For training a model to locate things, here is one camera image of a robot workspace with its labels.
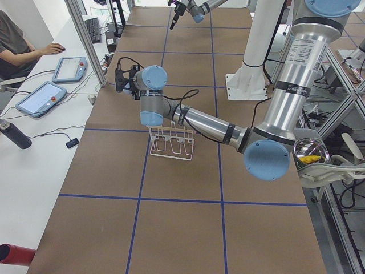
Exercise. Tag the teach pendant tablet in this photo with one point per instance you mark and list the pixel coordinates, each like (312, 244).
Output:
(41, 100)
(70, 70)

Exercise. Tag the black water bottle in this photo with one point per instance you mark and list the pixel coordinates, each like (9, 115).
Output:
(15, 134)

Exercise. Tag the red cylinder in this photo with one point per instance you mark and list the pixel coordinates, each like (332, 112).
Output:
(16, 255)

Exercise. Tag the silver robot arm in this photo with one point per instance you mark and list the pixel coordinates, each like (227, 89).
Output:
(198, 13)
(265, 146)

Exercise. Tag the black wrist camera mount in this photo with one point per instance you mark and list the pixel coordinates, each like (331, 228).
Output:
(122, 78)

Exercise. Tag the upper teach pendant tablet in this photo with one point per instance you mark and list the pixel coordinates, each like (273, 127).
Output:
(70, 70)

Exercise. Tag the small black device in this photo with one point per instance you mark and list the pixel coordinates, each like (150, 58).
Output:
(72, 143)

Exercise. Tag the lower teach pendant tablet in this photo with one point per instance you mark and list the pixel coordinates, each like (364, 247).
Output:
(41, 100)

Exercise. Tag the white pedestal base plate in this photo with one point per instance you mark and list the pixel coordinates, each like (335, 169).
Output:
(248, 83)

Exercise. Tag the aluminium frame post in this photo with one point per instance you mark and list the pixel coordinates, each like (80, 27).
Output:
(76, 16)

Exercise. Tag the white pot with yellow item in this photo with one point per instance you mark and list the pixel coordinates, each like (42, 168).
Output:
(309, 151)

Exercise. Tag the person in dark shirt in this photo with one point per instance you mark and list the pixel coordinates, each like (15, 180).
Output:
(18, 55)

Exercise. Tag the white wire cup holder rack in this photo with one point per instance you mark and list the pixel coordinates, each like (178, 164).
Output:
(171, 142)

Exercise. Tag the black keyboard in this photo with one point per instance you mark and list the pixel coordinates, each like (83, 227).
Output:
(93, 28)

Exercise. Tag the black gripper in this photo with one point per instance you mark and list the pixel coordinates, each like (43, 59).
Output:
(178, 7)
(136, 95)

